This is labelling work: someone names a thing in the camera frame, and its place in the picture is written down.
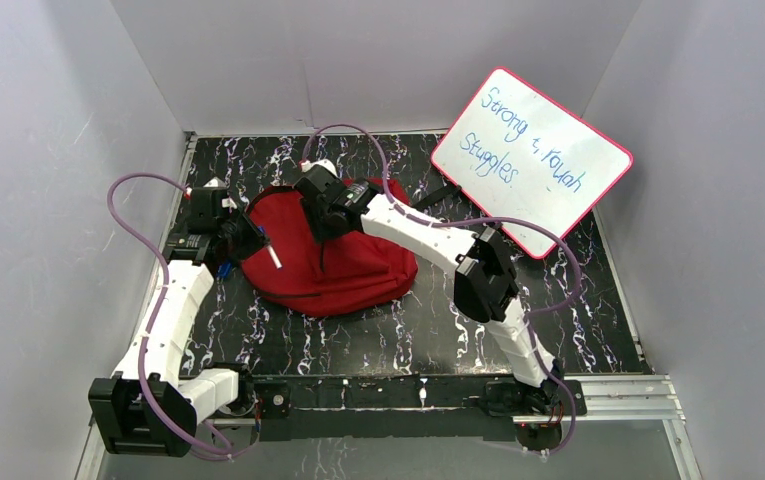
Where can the red backpack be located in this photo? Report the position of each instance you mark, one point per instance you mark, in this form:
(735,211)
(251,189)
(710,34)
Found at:
(347,274)

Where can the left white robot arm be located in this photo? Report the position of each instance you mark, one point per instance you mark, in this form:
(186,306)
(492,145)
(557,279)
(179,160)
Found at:
(144,407)

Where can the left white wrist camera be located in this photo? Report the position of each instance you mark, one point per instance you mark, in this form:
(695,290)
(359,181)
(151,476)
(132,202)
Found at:
(211,198)

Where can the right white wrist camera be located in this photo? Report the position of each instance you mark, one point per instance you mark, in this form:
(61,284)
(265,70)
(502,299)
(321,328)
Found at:
(307,165)

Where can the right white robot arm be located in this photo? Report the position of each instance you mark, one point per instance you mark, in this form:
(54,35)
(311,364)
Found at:
(484,279)

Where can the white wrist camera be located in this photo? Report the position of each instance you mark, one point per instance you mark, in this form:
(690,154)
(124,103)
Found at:
(307,165)
(211,198)

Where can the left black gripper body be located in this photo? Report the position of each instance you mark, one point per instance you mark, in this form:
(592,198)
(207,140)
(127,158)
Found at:
(249,234)

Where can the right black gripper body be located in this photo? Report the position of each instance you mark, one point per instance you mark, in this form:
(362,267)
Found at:
(321,227)

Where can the pink-framed whiteboard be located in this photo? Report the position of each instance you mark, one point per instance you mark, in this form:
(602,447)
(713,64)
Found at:
(519,155)

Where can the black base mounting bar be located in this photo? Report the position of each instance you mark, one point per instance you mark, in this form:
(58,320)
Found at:
(294,407)

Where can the blue-capped white marker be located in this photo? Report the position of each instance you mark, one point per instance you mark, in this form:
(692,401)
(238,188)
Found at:
(269,248)

